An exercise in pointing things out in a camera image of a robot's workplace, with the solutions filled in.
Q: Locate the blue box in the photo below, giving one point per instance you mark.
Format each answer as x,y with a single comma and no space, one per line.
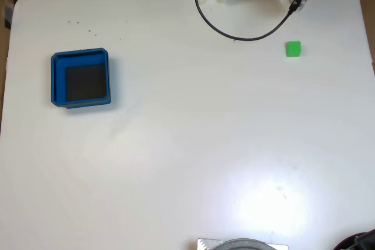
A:
58,86

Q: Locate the black round object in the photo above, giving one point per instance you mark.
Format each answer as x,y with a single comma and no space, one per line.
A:
360,241

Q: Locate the green cube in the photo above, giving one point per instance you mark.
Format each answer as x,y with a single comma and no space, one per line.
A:
293,49

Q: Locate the dark grey round base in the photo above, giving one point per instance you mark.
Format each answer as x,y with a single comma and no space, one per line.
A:
246,244

